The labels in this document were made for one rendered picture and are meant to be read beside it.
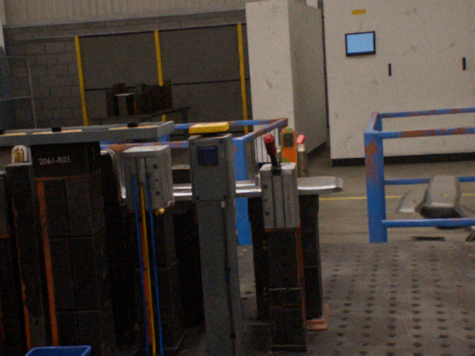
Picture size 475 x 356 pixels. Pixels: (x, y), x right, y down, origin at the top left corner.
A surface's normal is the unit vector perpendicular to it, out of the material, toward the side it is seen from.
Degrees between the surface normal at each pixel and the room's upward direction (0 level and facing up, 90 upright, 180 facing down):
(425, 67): 90
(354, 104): 90
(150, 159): 90
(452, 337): 0
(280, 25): 90
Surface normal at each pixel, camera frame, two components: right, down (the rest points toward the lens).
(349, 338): -0.07, -0.99
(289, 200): -0.14, 0.15
